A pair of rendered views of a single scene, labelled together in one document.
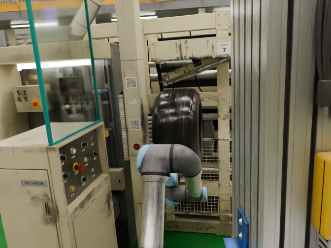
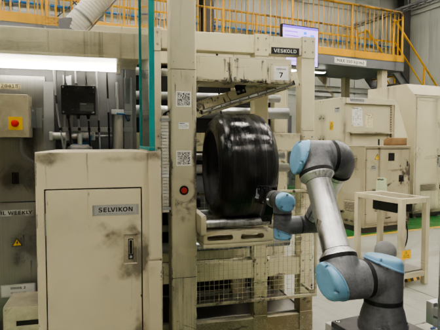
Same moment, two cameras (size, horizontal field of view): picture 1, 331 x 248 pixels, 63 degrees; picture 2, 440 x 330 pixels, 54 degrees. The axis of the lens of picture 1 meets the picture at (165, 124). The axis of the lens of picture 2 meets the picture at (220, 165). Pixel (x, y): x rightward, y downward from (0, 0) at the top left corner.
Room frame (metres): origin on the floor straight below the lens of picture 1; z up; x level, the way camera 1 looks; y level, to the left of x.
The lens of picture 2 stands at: (-0.15, 0.99, 1.30)
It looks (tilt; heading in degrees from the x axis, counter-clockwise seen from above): 3 degrees down; 334
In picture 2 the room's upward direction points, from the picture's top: straight up
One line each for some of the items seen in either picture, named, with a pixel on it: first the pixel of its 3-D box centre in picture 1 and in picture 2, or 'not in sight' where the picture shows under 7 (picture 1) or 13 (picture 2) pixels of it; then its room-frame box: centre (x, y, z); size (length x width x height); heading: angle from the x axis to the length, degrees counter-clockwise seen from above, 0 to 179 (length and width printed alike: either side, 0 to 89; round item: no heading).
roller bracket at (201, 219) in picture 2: not in sight; (196, 219); (1.90, 0.12, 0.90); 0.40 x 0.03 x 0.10; 168
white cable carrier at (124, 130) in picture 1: (125, 127); (165, 164); (1.88, 0.29, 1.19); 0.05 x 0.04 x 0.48; 168
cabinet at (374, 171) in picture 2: not in sight; (374, 186); (4.63, -3.94, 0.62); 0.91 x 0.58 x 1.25; 88
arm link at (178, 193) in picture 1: (175, 193); (286, 225); (1.30, -0.03, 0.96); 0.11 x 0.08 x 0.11; 79
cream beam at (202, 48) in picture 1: (192, 49); (236, 73); (2.13, -0.24, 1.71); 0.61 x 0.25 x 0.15; 78
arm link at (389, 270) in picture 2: not in sight; (381, 275); (0.81, -0.04, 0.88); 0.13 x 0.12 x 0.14; 79
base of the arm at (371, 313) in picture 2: not in sight; (382, 312); (0.80, -0.05, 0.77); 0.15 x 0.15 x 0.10
